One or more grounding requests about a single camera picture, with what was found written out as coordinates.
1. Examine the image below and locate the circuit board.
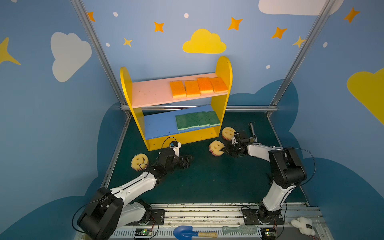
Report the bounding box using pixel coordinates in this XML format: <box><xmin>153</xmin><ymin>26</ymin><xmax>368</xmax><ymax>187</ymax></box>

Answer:
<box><xmin>134</xmin><ymin>228</ymin><xmax>153</xmax><ymax>239</ymax></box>
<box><xmin>260</xmin><ymin>228</ymin><xmax>277</xmax><ymax>240</ymax></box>

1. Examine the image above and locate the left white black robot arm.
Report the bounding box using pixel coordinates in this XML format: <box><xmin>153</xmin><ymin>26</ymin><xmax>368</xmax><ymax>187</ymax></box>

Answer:
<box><xmin>74</xmin><ymin>147</ymin><xmax>193</xmax><ymax>240</ymax></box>

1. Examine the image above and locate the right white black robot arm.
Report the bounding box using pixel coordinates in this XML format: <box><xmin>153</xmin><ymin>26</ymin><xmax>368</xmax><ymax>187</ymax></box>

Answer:
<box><xmin>221</xmin><ymin>132</ymin><xmax>307</xmax><ymax>213</ymax></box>

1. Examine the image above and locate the orange sponge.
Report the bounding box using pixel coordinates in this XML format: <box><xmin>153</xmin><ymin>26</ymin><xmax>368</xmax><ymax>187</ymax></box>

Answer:
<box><xmin>210</xmin><ymin>77</ymin><xmax>228</xmax><ymax>94</ymax></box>
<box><xmin>197</xmin><ymin>77</ymin><xmax>214</xmax><ymax>94</ymax></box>
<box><xmin>170</xmin><ymin>81</ymin><xmax>187</xmax><ymax>99</ymax></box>
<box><xmin>185</xmin><ymin>80</ymin><xmax>201</xmax><ymax>98</ymax></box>

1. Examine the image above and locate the white plush toy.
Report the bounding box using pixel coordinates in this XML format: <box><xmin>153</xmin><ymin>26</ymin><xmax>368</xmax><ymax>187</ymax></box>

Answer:
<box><xmin>291</xmin><ymin>217</ymin><xmax>316</xmax><ymax>236</ymax></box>

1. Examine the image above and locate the green sponge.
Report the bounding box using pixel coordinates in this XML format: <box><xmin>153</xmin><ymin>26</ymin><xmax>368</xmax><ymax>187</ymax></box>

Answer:
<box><xmin>196</xmin><ymin>112</ymin><xmax>210</xmax><ymax>128</ymax></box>
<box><xmin>175</xmin><ymin>115</ymin><xmax>189</xmax><ymax>131</ymax></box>
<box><xmin>185</xmin><ymin>113</ymin><xmax>200</xmax><ymax>129</ymax></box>
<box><xmin>207</xmin><ymin>111</ymin><xmax>221</xmax><ymax>127</ymax></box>

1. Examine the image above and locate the yellow smiley sponge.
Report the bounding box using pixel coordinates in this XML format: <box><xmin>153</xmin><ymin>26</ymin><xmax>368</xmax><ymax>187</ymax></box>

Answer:
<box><xmin>209</xmin><ymin>141</ymin><xmax>225</xmax><ymax>157</ymax></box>
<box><xmin>222</xmin><ymin>127</ymin><xmax>236</xmax><ymax>141</ymax></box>
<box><xmin>131</xmin><ymin>154</ymin><xmax>149</xmax><ymax>171</ymax></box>

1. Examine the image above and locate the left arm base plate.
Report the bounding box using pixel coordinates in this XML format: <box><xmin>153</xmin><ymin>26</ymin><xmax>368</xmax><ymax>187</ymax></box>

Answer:
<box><xmin>138</xmin><ymin>209</ymin><xmax>165</xmax><ymax>226</ymax></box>

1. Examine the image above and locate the yellow shelf with pink and blue boards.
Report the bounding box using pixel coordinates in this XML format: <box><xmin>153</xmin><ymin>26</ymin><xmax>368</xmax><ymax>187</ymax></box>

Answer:
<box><xmin>120</xmin><ymin>56</ymin><xmax>233</xmax><ymax>151</ymax></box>

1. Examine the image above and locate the metal trowel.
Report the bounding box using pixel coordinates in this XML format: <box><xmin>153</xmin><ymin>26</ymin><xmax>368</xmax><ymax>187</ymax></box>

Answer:
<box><xmin>249</xmin><ymin>122</ymin><xmax>258</xmax><ymax>143</ymax></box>

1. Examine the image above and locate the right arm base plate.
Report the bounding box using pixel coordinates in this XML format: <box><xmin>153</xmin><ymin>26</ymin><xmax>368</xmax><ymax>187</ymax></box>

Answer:
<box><xmin>241</xmin><ymin>207</ymin><xmax>284</xmax><ymax>225</ymax></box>

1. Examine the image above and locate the right circuit board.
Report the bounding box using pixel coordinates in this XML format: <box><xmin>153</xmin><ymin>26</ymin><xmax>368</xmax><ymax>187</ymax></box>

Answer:
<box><xmin>260</xmin><ymin>228</ymin><xmax>277</xmax><ymax>240</ymax></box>

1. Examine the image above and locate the left circuit board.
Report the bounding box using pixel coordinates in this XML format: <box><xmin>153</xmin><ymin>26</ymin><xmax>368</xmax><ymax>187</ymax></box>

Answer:
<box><xmin>134</xmin><ymin>228</ymin><xmax>153</xmax><ymax>239</ymax></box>

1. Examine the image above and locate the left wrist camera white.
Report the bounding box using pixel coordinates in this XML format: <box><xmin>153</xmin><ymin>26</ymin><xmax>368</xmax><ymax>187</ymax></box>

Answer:
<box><xmin>169</xmin><ymin>141</ymin><xmax>182</xmax><ymax>157</ymax></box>

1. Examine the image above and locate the blue toy shovel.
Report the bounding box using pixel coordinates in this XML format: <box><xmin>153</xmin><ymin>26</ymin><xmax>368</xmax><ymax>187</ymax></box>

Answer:
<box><xmin>173</xmin><ymin>226</ymin><xmax>218</xmax><ymax>240</ymax></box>

